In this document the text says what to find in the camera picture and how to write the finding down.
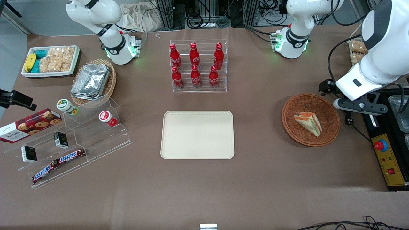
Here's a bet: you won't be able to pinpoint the small black carton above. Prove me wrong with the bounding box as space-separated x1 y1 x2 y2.
53 131 69 149
21 146 38 164

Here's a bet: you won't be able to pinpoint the steel food pan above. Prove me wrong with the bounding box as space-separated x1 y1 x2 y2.
388 95 409 134

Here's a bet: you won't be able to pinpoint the triangular sandwich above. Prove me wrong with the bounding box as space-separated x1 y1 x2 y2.
293 111 322 137

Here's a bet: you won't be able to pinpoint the red lid yogurt cup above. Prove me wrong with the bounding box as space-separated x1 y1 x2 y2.
98 110 118 127

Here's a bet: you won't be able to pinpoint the yellow emergency stop panel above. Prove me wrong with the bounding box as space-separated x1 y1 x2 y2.
372 134 406 187

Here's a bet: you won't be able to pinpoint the Snickers chocolate bar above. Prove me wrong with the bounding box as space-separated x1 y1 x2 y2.
58 148 86 164
32 161 59 185

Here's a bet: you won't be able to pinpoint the yellow snack pack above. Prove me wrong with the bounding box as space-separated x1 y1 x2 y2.
24 53 36 73

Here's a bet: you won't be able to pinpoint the light oval wicker basket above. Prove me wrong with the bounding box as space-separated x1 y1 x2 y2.
70 59 117 106

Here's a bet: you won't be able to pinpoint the aluminium frame post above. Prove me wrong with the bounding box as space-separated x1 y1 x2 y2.
244 0 259 27
155 0 174 30

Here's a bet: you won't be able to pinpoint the white rectangular plastic bin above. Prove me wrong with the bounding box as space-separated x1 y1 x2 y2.
21 45 80 78

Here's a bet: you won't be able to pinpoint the clear acrylic step stand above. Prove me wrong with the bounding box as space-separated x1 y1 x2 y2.
3 94 133 189

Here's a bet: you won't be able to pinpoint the brown round wicker basket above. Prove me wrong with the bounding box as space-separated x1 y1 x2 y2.
282 93 341 147

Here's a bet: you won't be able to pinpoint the clear acrylic bottle rack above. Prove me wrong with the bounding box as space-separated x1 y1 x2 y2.
169 39 228 93

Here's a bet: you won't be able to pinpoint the red tartan cookie box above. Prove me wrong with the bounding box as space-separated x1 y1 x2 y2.
0 109 62 144

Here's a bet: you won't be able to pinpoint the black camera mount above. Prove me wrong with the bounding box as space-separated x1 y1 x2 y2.
0 89 37 111

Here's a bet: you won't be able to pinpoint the white wire rack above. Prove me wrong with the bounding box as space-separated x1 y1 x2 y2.
347 38 368 66

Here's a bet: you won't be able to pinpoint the green lid yogurt cup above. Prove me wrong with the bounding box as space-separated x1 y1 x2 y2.
57 99 79 116

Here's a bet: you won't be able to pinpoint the clear rice cracker pack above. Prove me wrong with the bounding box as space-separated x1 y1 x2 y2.
39 57 51 73
50 57 72 72
48 47 75 59

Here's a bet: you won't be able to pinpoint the beige plastic tray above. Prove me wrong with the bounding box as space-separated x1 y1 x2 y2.
160 111 235 160

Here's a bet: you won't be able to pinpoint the crumpled beige cloth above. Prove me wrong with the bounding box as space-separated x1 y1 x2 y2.
120 3 160 32

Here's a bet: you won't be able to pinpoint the aluminium foil tray stack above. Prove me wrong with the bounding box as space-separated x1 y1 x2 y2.
71 64 111 101

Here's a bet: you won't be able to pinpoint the black warmer appliance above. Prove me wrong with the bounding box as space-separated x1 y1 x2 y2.
363 88 409 192

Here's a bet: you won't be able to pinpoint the coiled black cable bundle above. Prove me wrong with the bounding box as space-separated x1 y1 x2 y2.
186 0 230 29

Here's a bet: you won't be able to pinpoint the red cola bottle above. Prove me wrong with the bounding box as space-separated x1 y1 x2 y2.
189 42 201 69
209 65 220 88
190 64 202 88
213 42 224 70
169 43 182 70
171 65 184 89

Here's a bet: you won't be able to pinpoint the black floor cables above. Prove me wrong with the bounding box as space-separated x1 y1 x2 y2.
297 216 409 230

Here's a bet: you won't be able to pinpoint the black power cord with plug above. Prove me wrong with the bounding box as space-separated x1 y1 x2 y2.
344 115 373 142

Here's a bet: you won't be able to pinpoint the black base cables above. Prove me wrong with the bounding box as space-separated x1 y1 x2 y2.
245 27 276 44

